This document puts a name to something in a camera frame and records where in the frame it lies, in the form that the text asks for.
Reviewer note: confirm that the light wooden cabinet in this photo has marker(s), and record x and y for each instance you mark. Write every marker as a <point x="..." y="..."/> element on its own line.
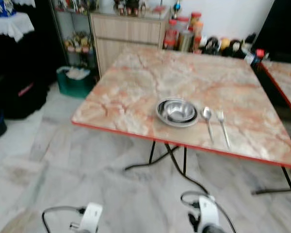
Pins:
<point x="126" y="31"/>

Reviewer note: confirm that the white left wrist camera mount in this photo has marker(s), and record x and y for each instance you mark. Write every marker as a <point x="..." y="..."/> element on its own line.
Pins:
<point x="92" y="216"/>

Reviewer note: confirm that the blue white ornament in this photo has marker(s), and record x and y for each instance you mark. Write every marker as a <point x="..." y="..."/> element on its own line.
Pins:
<point x="2" y="7"/>

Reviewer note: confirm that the steel plate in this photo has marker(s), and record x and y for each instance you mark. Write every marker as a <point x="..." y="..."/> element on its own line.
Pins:
<point x="184" y="124"/>

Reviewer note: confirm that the steel canister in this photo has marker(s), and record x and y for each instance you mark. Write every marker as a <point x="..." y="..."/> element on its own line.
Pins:
<point x="185" y="41"/>

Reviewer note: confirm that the steel spoon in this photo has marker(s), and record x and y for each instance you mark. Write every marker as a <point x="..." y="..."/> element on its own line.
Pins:
<point x="207" y="113"/>

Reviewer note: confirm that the flat red box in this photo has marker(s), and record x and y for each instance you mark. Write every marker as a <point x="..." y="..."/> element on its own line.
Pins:
<point x="159" y="9"/>

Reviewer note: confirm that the black white plush toy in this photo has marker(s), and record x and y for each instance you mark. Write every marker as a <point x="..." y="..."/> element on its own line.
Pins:
<point x="212" y="45"/>

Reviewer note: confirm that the large black panel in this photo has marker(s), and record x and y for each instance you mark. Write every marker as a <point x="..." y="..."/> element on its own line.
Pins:
<point x="279" y="26"/>

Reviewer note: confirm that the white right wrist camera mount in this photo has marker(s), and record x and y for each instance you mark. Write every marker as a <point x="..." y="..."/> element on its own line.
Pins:
<point x="208" y="211"/>

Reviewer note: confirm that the green plastic basket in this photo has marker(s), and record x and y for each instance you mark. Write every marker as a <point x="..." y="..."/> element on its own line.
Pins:
<point x="72" y="87"/>

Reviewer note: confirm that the glass display shelf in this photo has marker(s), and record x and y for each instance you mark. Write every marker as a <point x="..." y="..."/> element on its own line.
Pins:
<point x="77" y="43"/>

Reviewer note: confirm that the orange lid jar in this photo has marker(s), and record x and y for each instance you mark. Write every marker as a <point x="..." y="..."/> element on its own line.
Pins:
<point x="196" y="22"/>

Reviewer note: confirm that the small trophy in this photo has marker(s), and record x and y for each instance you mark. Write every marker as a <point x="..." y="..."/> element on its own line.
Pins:
<point x="177" y="7"/>

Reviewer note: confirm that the steel fork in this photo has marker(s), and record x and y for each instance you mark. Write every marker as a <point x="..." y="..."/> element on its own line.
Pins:
<point x="223" y="128"/>

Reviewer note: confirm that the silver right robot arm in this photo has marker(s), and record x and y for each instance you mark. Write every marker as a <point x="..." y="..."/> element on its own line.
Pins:
<point x="212" y="229"/>

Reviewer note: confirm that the yellow plush toy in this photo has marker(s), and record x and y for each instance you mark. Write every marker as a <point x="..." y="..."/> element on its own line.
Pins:
<point x="225" y="44"/>

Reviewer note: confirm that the red cap bottle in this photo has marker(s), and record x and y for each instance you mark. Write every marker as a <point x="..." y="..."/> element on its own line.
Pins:
<point x="259" y="54"/>

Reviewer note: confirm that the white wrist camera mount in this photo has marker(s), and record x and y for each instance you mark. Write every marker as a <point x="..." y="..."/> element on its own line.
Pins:
<point x="208" y="211"/>
<point x="92" y="216"/>

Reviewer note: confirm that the short red lid jar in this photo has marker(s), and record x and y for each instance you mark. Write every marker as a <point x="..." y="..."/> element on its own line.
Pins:
<point x="183" y="23"/>

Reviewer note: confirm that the black bag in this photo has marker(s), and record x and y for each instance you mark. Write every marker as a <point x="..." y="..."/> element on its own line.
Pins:
<point x="19" y="97"/>

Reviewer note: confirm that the white lace cloth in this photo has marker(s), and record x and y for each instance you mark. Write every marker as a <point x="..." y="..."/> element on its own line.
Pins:
<point x="9" y="24"/>

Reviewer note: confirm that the steel bowl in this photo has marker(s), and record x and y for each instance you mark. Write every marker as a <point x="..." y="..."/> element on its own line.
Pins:
<point x="177" y="110"/>

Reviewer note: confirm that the marble top folding table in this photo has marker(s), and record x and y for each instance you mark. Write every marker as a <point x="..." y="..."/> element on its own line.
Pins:
<point x="150" y="77"/>
<point x="286" y="77"/>

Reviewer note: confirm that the tall red lid jar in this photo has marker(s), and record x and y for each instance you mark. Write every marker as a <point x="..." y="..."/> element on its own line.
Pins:
<point x="170" y="36"/>

